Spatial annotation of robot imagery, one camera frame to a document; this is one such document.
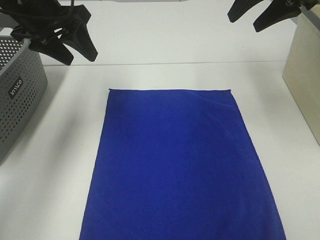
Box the blue microfibre towel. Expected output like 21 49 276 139
79 89 286 240

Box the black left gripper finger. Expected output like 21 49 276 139
28 38 74 66
61 21 98 62

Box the beige fabric storage box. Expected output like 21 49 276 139
282 4 320 142

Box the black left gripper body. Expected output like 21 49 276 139
0 0 91 41

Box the grey perforated plastic basket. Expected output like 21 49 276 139
0 36 48 162

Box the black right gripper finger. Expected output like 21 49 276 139
227 0 272 23
253 8 301 33

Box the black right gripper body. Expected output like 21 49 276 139
262 0 320 15

